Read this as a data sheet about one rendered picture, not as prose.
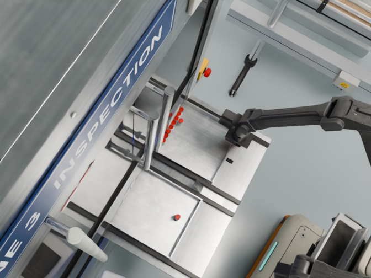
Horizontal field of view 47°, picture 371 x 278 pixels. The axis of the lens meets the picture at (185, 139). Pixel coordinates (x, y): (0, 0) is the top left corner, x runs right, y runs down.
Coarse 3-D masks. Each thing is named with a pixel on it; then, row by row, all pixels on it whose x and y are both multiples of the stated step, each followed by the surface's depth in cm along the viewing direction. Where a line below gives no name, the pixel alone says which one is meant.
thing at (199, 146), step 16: (192, 112) 185; (176, 128) 182; (192, 128) 182; (208, 128) 183; (224, 128) 184; (176, 144) 179; (192, 144) 180; (208, 144) 181; (224, 144) 182; (176, 160) 177; (192, 160) 178; (208, 160) 179; (224, 160) 176; (208, 176) 177
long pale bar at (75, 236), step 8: (48, 216) 67; (48, 224) 66; (56, 224) 66; (64, 224) 67; (64, 232) 66; (72, 232) 63; (80, 232) 64; (72, 240) 63; (80, 240) 63; (88, 240) 72; (80, 248) 72; (88, 248) 77; (96, 248) 89; (96, 256) 101; (104, 256) 119
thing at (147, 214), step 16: (144, 176) 174; (160, 176) 171; (144, 192) 172; (160, 192) 172; (176, 192) 173; (128, 208) 169; (144, 208) 170; (160, 208) 170; (176, 208) 171; (192, 208) 172; (112, 224) 163; (128, 224) 167; (144, 224) 168; (160, 224) 168; (176, 224) 169; (144, 240) 166; (160, 240) 167; (176, 240) 167
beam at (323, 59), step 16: (240, 16) 245; (256, 16) 244; (256, 32) 250; (272, 32) 243; (288, 32) 243; (288, 48) 247; (304, 48) 241; (320, 48) 242; (320, 64) 245; (336, 64) 240; (352, 64) 242; (368, 80) 240; (368, 96) 248
